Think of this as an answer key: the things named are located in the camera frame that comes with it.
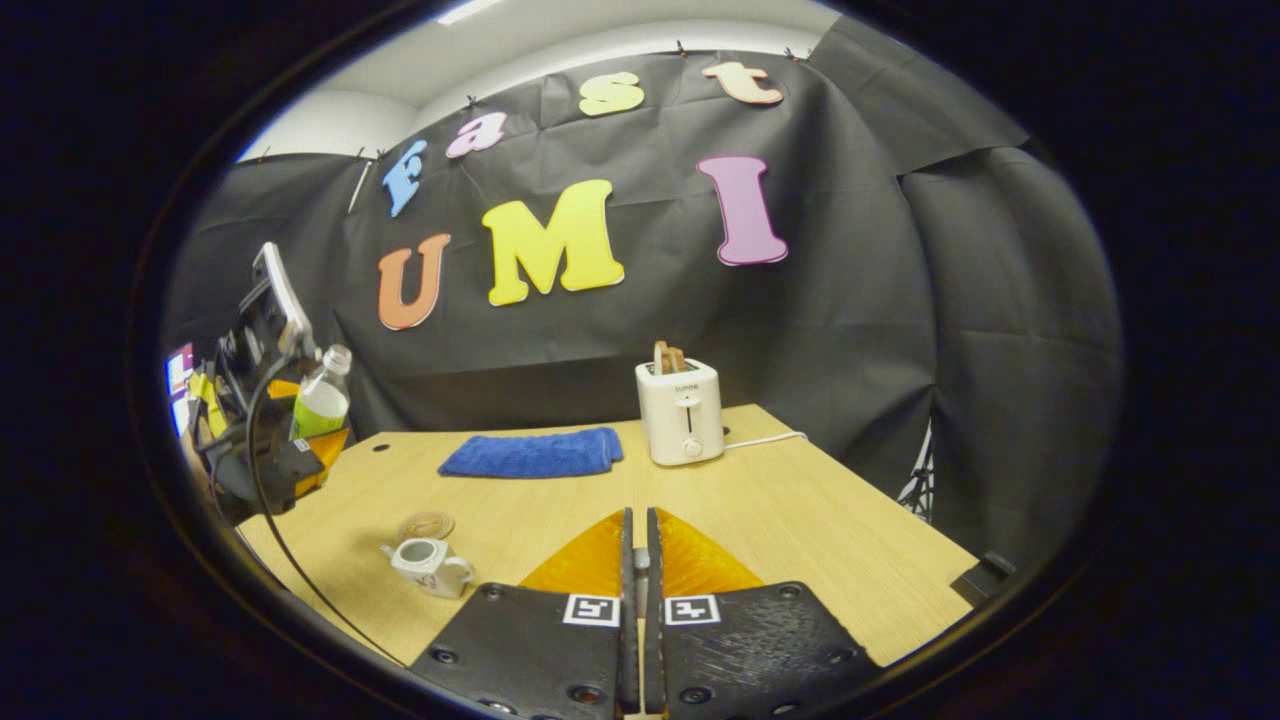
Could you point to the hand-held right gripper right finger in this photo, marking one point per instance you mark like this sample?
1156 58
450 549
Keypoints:
750 650

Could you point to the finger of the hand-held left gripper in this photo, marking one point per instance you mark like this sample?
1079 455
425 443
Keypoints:
282 390
300 465

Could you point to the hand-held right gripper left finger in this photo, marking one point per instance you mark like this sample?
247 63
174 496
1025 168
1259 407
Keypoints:
540 650

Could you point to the clear green-label water bottle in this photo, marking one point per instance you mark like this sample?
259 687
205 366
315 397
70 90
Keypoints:
320 405

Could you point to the white teacup lid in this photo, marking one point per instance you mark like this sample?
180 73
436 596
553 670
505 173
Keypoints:
641 580

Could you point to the white ceramic teacup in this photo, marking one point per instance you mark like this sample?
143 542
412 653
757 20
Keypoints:
430 570

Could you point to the round woven coaster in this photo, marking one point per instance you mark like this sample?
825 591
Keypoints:
427 525

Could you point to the computer monitor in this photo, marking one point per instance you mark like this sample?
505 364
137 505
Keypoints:
180 368

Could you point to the blue towel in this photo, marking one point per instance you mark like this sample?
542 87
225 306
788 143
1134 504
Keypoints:
530 453

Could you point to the metal tripod stand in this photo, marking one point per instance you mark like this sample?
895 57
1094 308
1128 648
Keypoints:
918 485

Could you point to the white toaster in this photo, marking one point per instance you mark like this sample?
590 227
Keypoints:
680 415

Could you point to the black table clamp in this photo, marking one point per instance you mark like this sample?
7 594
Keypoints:
985 578

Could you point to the toasted bread slice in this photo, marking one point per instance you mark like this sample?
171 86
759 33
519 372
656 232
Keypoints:
668 357

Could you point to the ceiling light panel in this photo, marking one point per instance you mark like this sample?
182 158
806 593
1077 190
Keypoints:
470 10

